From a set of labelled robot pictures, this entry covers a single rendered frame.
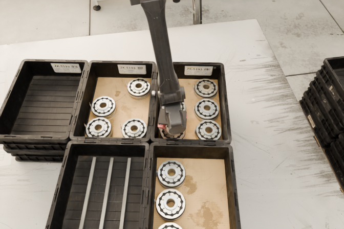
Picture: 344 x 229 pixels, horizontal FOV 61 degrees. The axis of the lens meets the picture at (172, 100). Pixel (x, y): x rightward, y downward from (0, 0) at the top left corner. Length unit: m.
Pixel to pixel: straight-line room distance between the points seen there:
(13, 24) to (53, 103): 2.01
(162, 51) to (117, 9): 2.38
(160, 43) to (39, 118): 0.74
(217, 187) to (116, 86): 0.63
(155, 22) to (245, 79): 0.91
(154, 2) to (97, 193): 0.71
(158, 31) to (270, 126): 0.84
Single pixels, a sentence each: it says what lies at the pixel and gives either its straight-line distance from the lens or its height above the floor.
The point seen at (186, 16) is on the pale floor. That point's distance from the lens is 3.02.
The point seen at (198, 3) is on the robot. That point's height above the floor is 0.73.
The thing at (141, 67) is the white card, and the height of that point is 0.90.
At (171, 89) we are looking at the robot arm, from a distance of 0.90.
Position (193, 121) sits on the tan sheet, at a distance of 1.23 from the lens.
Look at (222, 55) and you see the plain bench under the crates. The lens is 1.66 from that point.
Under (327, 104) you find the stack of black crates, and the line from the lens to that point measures 2.02.
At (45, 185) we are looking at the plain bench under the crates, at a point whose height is 0.70.
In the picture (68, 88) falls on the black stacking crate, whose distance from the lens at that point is 1.41.
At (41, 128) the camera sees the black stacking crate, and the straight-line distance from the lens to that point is 1.32.
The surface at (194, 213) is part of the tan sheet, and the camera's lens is 1.08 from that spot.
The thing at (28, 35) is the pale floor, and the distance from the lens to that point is 3.12.
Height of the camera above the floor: 1.88
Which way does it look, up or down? 55 degrees down
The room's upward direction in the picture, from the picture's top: straight up
